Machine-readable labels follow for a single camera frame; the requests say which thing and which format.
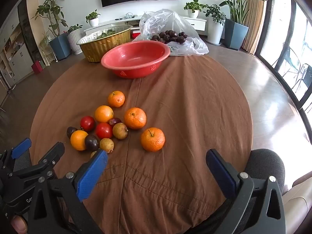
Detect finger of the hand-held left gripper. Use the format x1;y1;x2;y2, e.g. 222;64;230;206
0;138;33;174
5;142;65;193

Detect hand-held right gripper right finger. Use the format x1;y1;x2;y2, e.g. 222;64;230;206
205;148;286;234

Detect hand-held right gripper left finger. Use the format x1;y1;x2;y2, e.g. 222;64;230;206
28;149;108;234

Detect orange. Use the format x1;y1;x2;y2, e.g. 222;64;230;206
94;105;114;123
108;91;126;108
70;130;89;151
140;127;166;152
124;107;147;130

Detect reddish purple plum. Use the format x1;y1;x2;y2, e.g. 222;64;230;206
84;135;100;151

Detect brown longan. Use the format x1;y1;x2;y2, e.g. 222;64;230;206
112;122;129;140
99;138;115;153

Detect red tomato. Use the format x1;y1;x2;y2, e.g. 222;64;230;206
80;116;96;131
95;122;113;139

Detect red plastic basin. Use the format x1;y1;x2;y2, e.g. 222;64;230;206
101;41;171;79

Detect person's left hand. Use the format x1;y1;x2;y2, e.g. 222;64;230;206
10;214;28;234

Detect black mesh chair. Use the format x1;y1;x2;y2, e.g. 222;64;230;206
244;148;285;195

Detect brown tablecloth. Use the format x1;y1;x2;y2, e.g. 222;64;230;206
29;41;254;234

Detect small red box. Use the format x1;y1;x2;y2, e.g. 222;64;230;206
31;60;44;74

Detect beige leather seat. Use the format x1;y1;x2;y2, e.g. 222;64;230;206
280;168;312;234

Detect leafy tree in blue pot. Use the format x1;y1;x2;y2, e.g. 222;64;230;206
32;0;72;61

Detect plant in white ribbed pot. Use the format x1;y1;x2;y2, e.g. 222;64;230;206
66;24;84;55

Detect gold foil basin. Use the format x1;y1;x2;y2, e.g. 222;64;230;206
76;25;133;63

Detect black outdoor chair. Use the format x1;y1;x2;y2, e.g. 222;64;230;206
274;43;296;71
291;63;312;93

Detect green leafy vegetables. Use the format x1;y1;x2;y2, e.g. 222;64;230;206
96;29;117;39

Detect broad-leaf plant in blue pot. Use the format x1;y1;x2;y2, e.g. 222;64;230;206
212;0;268;51

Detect small plant in white pot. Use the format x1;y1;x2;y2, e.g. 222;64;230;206
85;9;101;27

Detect bushy plant in white pot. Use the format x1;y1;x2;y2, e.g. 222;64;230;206
203;4;227;45

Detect pile of dark plums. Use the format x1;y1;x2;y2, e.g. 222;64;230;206
151;30;189;44

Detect white television cabinet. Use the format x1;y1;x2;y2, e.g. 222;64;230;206
83;15;208;37

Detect tan curtain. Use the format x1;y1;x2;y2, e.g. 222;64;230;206
241;0;269;54

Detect green plant in white pot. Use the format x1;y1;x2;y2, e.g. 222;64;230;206
183;0;206;19

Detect clear plastic bag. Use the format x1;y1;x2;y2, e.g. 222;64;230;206
133;9;209;57

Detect white wall cabinets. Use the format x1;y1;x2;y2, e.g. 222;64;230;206
0;17;33;88

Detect spindly plant on wire stand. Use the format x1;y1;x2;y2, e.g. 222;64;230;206
38;30;58;66

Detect black window frame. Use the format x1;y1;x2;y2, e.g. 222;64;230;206
253;0;312;144

